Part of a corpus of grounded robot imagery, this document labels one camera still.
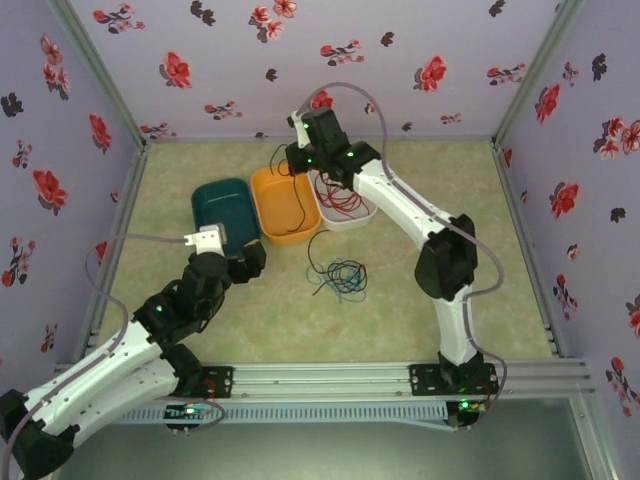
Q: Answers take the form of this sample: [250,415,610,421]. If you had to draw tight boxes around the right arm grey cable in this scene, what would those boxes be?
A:
[298,82,510,432]

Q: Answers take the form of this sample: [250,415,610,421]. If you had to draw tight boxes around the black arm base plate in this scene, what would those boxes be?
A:
[192,366,235,400]
[408,363,500,397]

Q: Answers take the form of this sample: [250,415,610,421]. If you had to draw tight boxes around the aluminium frame post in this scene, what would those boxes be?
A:
[491,0,586,146]
[46,0,151,147]

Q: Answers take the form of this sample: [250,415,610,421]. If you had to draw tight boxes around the blue cable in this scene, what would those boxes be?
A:
[322,258,365,294]
[305,258,369,305]

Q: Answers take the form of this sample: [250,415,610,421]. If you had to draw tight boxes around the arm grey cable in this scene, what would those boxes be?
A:
[0,232,227,480]
[298,82,510,432]

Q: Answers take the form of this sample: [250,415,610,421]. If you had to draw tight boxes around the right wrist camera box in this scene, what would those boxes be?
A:
[286,112,309,149]

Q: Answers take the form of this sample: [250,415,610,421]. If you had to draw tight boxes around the long aluminium mounting rail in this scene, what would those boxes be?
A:
[52,359,596,401]

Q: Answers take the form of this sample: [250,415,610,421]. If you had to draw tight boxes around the white plastic bin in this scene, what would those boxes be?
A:
[308,169,379,232]

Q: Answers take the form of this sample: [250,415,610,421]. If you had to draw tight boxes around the aluminium side rail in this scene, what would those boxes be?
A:
[491,142,567,360]
[74,144,151,362]

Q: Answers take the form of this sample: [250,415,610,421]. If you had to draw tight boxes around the left arm grey cable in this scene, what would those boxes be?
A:
[0,232,227,480]

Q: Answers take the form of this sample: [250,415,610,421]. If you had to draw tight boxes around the white slotted cable duct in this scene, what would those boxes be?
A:
[117,402,449,426]

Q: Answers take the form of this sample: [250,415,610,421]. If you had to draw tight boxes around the controller board with LED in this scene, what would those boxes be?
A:
[446,397,490,432]
[164,403,214,434]

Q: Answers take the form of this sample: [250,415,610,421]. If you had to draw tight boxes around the orange plastic bin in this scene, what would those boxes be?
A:
[250,166,322,247]

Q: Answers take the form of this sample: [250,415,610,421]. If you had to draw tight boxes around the teal plastic bin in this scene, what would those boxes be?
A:
[190,178,263,250]

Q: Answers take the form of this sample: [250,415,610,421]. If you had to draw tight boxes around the thin aluminium wall rail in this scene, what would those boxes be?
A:
[144,133,496,146]

